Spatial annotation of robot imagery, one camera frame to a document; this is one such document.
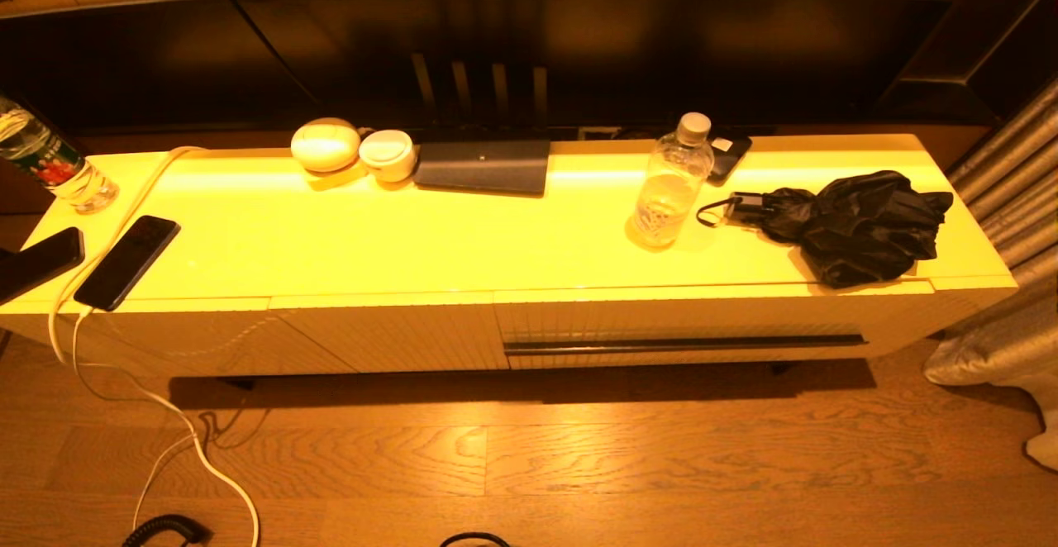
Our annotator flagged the dark grey antenna router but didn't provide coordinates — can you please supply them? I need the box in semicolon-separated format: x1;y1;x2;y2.
411;51;552;197

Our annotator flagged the white oval device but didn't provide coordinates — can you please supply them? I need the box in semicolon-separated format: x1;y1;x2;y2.
290;117;362;174

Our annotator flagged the white cabinet drawer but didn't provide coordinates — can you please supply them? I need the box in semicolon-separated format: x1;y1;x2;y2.
494;286;936;371

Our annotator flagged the black television screen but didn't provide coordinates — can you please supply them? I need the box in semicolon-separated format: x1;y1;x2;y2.
0;0;984;136

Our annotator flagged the thin white charging cable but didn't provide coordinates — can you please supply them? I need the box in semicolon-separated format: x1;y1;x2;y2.
70;309;199;531

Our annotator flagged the water bottle with colourful label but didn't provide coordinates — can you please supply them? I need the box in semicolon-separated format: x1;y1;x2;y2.
0;94;121;215

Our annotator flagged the clear plastic water bottle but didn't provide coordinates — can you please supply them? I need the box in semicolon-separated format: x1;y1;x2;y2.
632;112;716;250

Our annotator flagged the cream ribbed sideboard cabinet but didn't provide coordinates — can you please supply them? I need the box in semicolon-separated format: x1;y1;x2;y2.
0;132;1019;391

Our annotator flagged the black umbrella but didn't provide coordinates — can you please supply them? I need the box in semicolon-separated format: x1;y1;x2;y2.
696;170;955;289

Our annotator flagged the white round device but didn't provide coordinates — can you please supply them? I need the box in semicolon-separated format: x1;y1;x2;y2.
359;129;418;183

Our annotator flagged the thick white charging cable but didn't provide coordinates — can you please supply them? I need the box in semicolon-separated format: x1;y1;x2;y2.
47;145;261;547

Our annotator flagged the dark wooden wall shelf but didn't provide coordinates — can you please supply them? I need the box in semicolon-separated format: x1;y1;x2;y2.
876;0;1058;126

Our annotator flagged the black smartphone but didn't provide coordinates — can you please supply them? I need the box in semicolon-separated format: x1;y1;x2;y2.
0;226;86;307
73;215;182;312

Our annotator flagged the small black stickered device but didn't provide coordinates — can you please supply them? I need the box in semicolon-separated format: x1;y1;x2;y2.
705;134;754;187

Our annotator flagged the black coiled cable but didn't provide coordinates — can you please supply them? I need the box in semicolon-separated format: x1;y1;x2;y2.
122;514;212;547

